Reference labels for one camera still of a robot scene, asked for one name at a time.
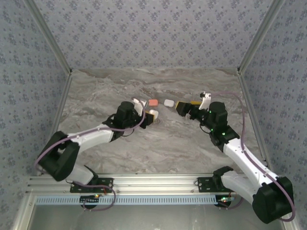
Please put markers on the white earbud charging case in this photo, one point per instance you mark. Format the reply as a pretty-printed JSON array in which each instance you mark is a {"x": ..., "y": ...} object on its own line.
[
  {"x": 154, "y": 112},
  {"x": 168, "y": 103}
]

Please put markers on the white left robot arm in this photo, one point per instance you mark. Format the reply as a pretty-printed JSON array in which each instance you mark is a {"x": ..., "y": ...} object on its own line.
[{"x": 93, "y": 137}]

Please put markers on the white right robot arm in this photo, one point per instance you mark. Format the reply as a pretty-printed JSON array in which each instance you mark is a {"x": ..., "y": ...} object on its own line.
[{"x": 244, "y": 158}]

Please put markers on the pink earbud charging case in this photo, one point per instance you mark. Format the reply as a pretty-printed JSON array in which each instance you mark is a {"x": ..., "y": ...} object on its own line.
[{"x": 153, "y": 102}]

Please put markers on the small controller board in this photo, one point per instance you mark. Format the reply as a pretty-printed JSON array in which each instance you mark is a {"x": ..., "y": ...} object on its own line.
[
  {"x": 90, "y": 200},
  {"x": 226, "y": 200}
]

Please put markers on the aluminium frame side rail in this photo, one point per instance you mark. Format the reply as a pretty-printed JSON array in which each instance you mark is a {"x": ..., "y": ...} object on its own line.
[
  {"x": 255, "y": 119},
  {"x": 63, "y": 100}
]

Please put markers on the aluminium front rail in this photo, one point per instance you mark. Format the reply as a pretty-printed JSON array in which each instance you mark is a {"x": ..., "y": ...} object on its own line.
[{"x": 156, "y": 183}]

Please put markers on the aluminium frame corner post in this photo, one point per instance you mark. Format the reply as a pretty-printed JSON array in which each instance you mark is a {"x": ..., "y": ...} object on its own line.
[
  {"x": 259, "y": 36},
  {"x": 50, "y": 36}
]

